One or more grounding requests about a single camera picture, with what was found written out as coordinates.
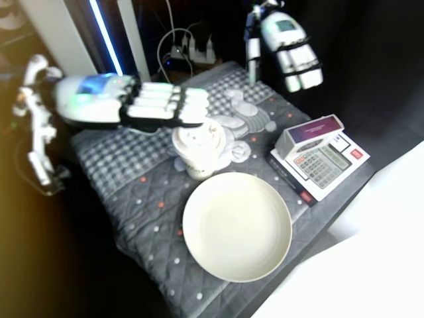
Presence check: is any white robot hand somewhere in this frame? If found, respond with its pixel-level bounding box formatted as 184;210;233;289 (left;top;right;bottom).
244;9;325;94
52;73;210;134

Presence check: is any small purple white box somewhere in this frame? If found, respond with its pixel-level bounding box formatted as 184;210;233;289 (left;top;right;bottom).
274;114;345;160

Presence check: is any white paper cup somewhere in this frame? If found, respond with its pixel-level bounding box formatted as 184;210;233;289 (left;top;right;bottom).
171;119;229;182

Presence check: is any white calculator box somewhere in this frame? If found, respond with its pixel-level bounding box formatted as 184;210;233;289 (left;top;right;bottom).
264;131;372;208

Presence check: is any cream round plate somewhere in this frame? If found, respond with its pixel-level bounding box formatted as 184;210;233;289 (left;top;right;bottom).
182;172;294;284

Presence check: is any white pillar with blue light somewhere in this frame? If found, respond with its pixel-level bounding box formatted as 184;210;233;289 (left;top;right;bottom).
19;0;153;79

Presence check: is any white power strip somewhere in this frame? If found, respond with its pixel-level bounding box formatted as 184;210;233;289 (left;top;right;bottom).
170;43;217;64

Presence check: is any grey quilt with printed bear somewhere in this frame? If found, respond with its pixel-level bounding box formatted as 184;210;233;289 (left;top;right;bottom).
69;60;377;318

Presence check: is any white flat panel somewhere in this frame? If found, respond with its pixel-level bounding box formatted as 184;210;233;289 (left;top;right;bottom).
250;140;424;318

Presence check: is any white looped cable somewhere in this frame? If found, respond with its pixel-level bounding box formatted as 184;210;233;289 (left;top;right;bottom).
156;27;195;87

